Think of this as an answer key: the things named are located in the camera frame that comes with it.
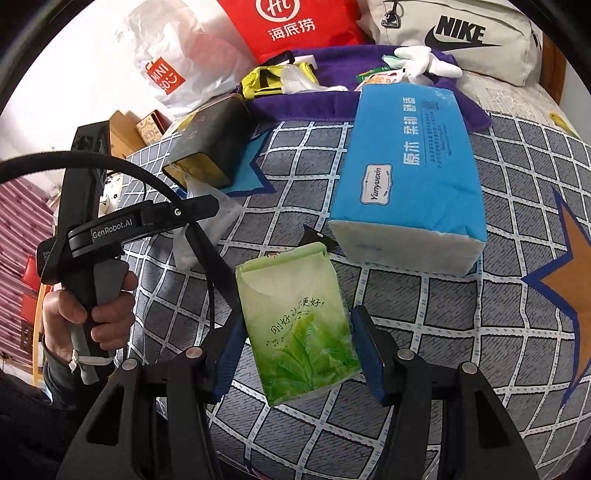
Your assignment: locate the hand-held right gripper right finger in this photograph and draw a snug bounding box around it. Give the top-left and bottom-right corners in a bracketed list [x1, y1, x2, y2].
[350, 305, 541, 480]

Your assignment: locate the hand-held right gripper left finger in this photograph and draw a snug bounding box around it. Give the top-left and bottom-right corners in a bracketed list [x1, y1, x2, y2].
[58, 314, 247, 480]

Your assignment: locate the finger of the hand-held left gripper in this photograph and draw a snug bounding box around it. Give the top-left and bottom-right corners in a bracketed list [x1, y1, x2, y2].
[139, 194, 220, 224]
[182, 224, 242, 303]

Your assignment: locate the green tissue pack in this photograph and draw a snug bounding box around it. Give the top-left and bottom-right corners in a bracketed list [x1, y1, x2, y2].
[235, 241, 363, 407]

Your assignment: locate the yellow mesh bag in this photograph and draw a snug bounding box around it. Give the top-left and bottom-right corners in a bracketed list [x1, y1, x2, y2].
[240, 62, 319, 100]

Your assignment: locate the green snack packet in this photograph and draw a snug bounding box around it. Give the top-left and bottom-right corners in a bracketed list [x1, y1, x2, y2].
[355, 68, 409, 90]

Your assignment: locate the white glove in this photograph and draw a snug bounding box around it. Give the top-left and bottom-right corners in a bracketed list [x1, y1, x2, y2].
[381, 45, 462, 84]

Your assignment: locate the person's left hand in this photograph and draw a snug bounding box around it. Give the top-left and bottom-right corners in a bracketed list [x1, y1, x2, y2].
[44, 270, 137, 365]

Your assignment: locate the white translucent pouch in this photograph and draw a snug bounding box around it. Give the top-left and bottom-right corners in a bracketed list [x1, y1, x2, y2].
[172, 173, 243, 271]

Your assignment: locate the pink striped cloth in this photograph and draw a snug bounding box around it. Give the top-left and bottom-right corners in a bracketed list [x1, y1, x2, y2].
[0, 178, 58, 370]

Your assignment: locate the dark green tin box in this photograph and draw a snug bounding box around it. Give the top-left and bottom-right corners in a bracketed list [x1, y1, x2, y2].
[161, 93, 254, 189]

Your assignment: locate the patterned box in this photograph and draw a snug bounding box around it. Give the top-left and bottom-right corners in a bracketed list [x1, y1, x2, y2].
[135, 111, 174, 144]

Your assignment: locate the grey checked blanket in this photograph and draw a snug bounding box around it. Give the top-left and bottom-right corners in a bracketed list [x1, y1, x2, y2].
[122, 108, 591, 480]

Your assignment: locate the small black object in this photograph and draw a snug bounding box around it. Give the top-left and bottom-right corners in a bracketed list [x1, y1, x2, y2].
[298, 224, 340, 252]

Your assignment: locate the white plastic shopping bag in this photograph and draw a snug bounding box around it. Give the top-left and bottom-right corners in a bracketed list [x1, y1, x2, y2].
[131, 0, 259, 116]

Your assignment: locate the purple towel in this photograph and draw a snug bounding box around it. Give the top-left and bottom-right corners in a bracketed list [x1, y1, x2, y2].
[235, 44, 492, 134]

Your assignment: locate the blue tissue pack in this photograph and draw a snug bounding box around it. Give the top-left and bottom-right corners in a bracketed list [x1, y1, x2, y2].
[327, 85, 488, 278]

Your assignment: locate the red paper bag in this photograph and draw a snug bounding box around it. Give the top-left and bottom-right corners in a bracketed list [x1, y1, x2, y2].
[217, 0, 370, 65]

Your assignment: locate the fruit print bed sheet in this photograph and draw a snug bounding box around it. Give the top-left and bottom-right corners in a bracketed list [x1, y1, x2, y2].
[457, 74, 583, 139]

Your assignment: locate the beige zip pouch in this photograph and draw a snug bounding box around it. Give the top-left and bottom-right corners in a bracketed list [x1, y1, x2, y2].
[358, 0, 543, 88]

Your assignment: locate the black cable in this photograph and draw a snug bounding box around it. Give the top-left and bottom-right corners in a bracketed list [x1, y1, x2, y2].
[0, 148, 218, 342]

